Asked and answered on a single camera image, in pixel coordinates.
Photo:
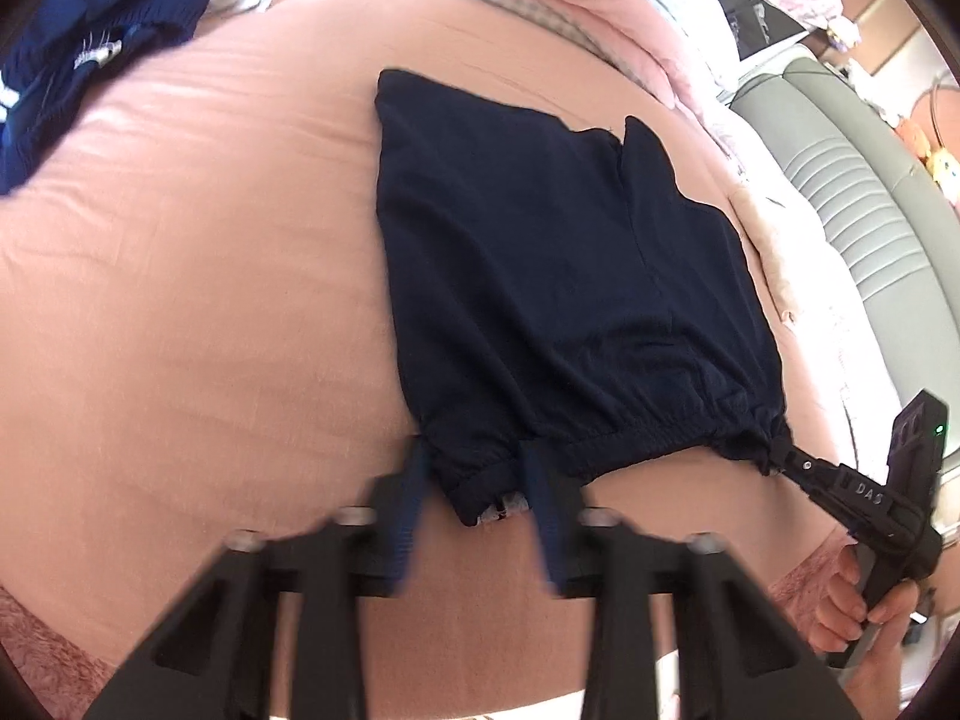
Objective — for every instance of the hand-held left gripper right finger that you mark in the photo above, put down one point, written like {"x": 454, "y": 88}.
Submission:
{"x": 547, "y": 532}

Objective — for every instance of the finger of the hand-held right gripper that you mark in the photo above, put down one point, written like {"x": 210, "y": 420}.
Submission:
{"x": 806, "y": 469}

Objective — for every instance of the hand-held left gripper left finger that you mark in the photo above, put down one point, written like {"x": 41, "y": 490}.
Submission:
{"x": 405, "y": 532}

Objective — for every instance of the dark navy striped pants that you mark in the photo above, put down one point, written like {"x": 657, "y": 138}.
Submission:
{"x": 540, "y": 277}

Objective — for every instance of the person's right hand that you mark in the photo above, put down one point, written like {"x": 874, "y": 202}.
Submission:
{"x": 840, "y": 607}

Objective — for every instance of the folded white towel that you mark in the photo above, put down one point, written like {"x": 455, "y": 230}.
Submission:
{"x": 765, "y": 247}

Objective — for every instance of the grey padded headboard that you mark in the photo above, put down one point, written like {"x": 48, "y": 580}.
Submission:
{"x": 847, "y": 165}

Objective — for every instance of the bed with pink sheet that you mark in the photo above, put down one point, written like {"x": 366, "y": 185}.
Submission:
{"x": 187, "y": 315}

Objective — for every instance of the yellow plush toy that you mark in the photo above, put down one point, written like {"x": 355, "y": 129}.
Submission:
{"x": 943, "y": 165}

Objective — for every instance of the orange plush toy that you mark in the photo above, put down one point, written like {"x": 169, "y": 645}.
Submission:
{"x": 911, "y": 131}

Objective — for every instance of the pink fluffy rug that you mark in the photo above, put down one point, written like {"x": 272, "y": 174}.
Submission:
{"x": 37, "y": 645}

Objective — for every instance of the small white plush toy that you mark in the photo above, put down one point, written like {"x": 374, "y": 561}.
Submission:
{"x": 840, "y": 34}

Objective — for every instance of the black glass cabinet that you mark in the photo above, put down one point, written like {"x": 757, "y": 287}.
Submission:
{"x": 757, "y": 15}

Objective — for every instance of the pink folded duvet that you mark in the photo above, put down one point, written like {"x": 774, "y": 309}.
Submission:
{"x": 600, "y": 15}

